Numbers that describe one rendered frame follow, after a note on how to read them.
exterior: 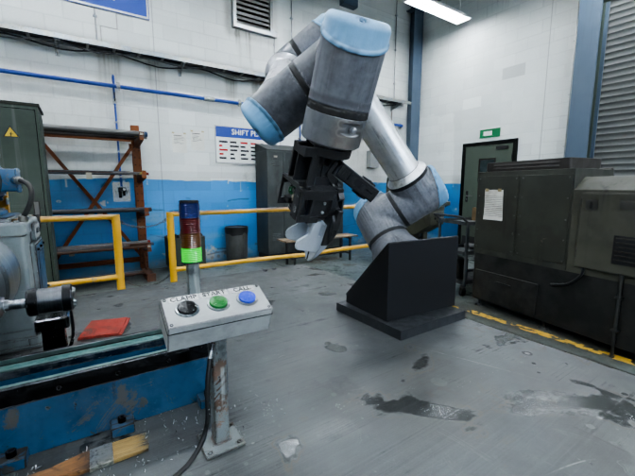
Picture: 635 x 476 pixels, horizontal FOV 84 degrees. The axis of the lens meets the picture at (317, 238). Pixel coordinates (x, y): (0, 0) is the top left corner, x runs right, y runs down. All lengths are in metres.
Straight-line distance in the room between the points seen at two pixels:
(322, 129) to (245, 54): 6.24
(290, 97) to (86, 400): 0.65
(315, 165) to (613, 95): 6.61
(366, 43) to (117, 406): 0.75
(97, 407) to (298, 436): 0.38
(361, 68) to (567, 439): 0.74
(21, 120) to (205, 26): 3.48
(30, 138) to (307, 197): 3.58
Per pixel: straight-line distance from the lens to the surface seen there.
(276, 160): 6.09
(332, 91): 0.50
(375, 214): 1.29
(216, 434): 0.73
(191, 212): 1.10
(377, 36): 0.50
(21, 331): 1.31
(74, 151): 5.87
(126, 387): 0.82
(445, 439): 0.78
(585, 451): 0.86
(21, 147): 3.98
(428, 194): 1.28
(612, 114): 6.96
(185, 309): 0.60
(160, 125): 6.02
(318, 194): 0.53
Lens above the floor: 1.26
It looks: 8 degrees down
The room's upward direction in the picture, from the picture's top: straight up
